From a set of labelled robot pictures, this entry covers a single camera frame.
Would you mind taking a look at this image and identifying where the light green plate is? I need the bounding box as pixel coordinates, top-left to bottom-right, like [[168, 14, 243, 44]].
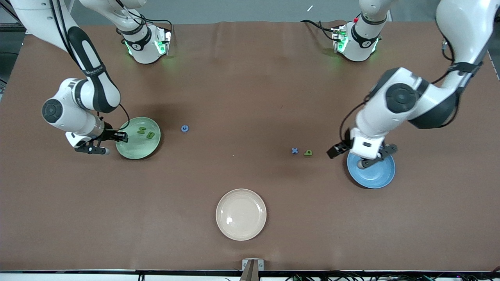
[[115, 117, 161, 160]]

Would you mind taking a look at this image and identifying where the blue plate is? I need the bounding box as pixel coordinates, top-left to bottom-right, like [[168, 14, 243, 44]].
[[347, 151, 396, 189]]

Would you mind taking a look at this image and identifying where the brown table cover sheet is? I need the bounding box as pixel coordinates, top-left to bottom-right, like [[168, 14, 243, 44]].
[[0, 20, 500, 272]]

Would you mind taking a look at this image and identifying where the beige plate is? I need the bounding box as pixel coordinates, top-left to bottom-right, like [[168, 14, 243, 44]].
[[216, 189, 267, 241]]

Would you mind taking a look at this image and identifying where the black arm base cable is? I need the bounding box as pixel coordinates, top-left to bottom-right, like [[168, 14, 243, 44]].
[[300, 20, 340, 41], [117, 0, 174, 43]]

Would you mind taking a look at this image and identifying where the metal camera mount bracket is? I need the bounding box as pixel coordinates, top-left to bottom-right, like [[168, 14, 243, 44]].
[[240, 259, 264, 281]]

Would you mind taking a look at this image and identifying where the aluminium frame profile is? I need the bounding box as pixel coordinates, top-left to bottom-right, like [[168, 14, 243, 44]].
[[0, 0, 28, 35]]

